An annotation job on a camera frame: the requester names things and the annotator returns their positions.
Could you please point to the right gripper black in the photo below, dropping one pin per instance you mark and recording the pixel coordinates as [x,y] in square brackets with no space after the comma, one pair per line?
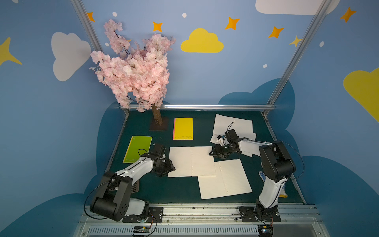
[220,149]

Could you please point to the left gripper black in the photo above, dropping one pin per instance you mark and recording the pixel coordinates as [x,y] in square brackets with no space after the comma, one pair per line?
[165,166]

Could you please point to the yellow cover notebook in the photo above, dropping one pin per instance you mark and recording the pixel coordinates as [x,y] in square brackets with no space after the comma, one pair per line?
[183,129]

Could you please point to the green cover notebook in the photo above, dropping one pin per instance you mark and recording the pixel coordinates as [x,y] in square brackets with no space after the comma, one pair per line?
[138,145]

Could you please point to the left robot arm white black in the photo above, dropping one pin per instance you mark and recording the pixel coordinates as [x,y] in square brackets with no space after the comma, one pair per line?
[112,198]

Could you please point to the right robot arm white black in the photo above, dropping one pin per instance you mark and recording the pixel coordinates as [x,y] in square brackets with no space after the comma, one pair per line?
[277,164]

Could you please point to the small open notebook far right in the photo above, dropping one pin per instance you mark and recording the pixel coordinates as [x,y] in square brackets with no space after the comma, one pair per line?
[248,147]

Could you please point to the brown litter scoop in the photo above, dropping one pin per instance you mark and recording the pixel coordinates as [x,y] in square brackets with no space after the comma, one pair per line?
[135,187]

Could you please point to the left controller board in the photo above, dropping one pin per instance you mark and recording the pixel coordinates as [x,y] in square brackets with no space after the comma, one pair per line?
[141,230]

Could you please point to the controller board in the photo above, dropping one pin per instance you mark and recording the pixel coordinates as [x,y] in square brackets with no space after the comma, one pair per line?
[265,231]
[141,230]

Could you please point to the right controller board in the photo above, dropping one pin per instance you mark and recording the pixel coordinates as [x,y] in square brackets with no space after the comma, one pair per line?
[265,231]

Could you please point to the pink cherry blossom tree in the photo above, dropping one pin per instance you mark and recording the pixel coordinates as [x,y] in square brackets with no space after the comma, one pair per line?
[137,74]

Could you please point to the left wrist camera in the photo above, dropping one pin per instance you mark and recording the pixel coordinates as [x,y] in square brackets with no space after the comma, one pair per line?
[159,150]

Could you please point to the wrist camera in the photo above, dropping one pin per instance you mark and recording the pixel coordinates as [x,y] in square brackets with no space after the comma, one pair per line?
[229,137]
[159,150]

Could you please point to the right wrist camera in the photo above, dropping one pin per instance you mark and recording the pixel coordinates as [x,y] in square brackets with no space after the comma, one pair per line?
[229,137]

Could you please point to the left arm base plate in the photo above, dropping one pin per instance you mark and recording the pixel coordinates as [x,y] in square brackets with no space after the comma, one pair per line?
[155,214]

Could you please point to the aluminium rail back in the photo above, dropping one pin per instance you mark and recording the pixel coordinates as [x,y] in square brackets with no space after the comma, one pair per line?
[216,107]

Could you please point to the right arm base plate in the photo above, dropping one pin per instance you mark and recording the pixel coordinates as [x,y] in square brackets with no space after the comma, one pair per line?
[259,214]

